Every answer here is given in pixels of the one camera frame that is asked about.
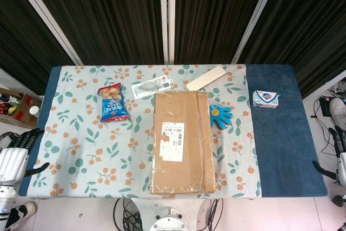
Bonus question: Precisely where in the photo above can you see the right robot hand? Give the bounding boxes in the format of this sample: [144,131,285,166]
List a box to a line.
[312,127,346,185]

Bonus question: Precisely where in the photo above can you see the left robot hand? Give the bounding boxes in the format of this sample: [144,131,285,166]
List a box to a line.
[0,128,51,186]

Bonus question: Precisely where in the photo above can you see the brown cardboard box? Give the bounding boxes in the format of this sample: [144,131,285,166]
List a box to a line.
[149,91,217,195]

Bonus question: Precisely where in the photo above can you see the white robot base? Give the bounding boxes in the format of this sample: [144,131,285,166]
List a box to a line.
[148,206,190,231]

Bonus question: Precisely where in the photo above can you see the open cardboard box with clutter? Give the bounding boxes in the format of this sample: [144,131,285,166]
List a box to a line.
[0,87,43,129]

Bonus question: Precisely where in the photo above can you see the white soap box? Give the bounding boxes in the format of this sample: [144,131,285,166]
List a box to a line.
[252,90,281,109]

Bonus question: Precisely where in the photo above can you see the blue hand clapper toy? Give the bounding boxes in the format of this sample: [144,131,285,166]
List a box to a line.
[209,103,235,130]

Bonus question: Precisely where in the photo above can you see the black stand foot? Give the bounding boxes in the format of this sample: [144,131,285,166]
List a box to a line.
[332,195,346,207]

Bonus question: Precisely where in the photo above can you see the black and white shoe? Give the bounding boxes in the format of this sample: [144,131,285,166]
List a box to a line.
[4,201,37,230]

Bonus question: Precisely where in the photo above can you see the black flat device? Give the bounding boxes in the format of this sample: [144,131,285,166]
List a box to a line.
[318,96,333,117]

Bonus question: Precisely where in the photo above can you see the blue table cover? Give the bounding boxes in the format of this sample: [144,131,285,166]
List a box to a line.
[18,64,328,198]

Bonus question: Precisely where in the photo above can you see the floral tablecloth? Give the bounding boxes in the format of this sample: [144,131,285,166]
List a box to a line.
[26,64,262,199]

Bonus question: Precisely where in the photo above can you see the blue snack bag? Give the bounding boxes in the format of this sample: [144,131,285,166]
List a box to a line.
[97,84,130,123]

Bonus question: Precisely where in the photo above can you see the packaged ruler protractor set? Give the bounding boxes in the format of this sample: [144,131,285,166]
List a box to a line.
[131,76,174,99]

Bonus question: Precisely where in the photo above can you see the flat beige wooden board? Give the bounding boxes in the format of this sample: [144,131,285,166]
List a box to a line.
[186,65,227,91]

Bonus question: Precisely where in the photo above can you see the dark pleated curtain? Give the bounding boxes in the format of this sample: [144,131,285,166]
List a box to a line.
[0,0,346,99]

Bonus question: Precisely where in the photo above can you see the black cable bundle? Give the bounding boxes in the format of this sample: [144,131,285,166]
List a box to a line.
[112,197,143,231]

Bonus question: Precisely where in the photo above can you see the white frame post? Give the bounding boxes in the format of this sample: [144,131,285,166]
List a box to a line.
[158,0,176,64]
[232,0,284,64]
[8,0,83,65]

